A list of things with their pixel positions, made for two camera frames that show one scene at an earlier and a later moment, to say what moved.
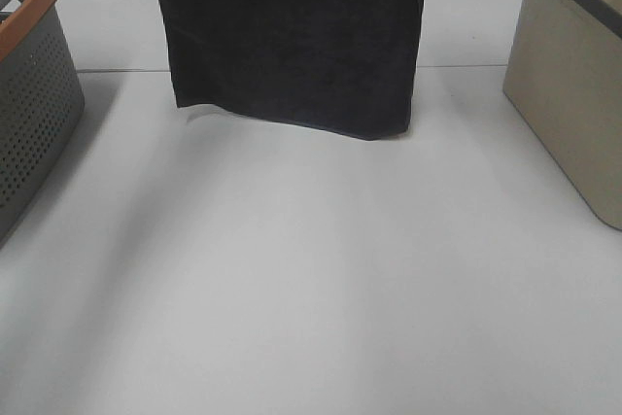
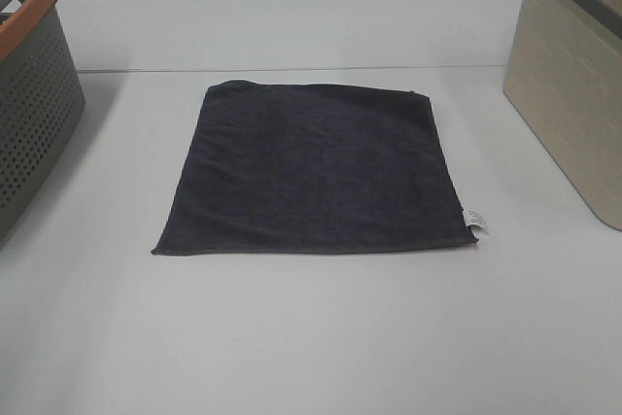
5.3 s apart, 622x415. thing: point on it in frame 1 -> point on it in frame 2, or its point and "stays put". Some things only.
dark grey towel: (323, 38) -> (284, 167)
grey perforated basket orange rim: (41, 94) stays put
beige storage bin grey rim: (564, 75) stays put
